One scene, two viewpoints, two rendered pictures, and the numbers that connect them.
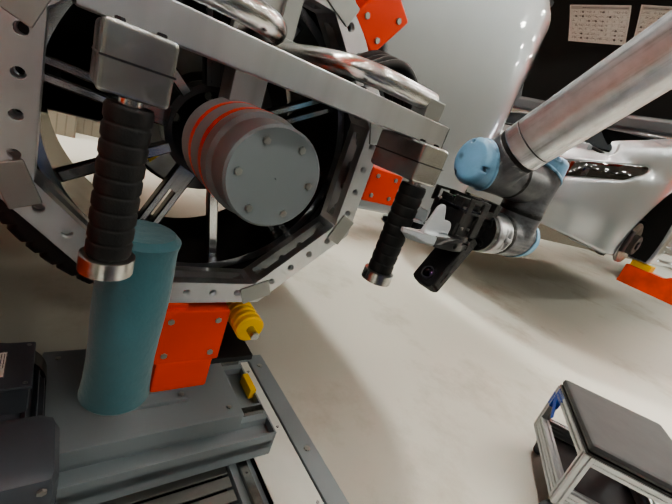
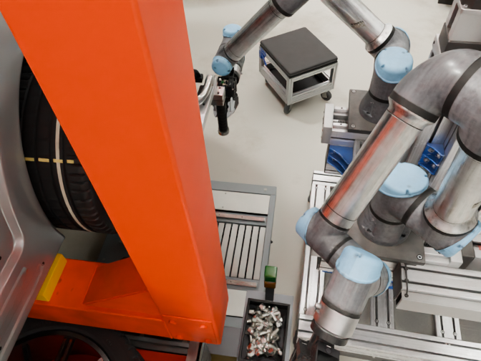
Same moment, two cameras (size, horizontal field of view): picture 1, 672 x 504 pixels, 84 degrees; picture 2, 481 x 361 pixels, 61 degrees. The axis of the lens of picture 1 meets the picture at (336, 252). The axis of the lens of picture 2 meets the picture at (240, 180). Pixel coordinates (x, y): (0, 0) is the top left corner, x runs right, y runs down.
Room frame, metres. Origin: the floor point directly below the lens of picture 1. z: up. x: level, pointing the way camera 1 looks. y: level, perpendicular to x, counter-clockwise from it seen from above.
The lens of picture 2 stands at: (-0.40, 0.59, 1.87)
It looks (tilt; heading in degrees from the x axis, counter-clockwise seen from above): 52 degrees down; 322
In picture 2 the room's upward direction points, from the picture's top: 4 degrees counter-clockwise
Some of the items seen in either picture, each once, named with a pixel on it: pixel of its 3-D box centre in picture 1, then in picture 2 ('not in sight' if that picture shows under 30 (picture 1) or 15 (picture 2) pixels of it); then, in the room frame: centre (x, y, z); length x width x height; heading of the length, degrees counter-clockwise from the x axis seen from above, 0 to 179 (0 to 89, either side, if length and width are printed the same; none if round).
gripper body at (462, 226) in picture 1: (461, 222); (227, 85); (0.60, -0.17, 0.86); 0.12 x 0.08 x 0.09; 131
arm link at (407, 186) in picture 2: not in sight; (400, 191); (-0.17, -0.13, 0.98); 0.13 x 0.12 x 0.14; 177
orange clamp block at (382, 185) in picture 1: (372, 182); not in sight; (0.79, -0.02, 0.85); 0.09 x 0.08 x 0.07; 130
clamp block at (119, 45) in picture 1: (131, 60); not in sight; (0.32, 0.21, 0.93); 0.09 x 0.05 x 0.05; 40
